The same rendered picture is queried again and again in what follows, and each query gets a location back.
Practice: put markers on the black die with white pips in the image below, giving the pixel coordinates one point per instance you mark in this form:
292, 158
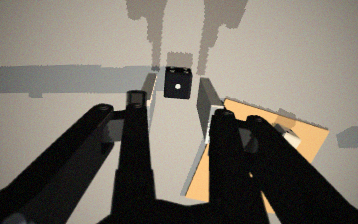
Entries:
178, 82

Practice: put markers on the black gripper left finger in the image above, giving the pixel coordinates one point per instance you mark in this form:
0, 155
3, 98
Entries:
50, 188

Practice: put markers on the orange flat mat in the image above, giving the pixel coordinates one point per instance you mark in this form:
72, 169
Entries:
312, 137

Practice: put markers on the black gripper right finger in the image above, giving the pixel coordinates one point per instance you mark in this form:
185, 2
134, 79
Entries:
295, 190

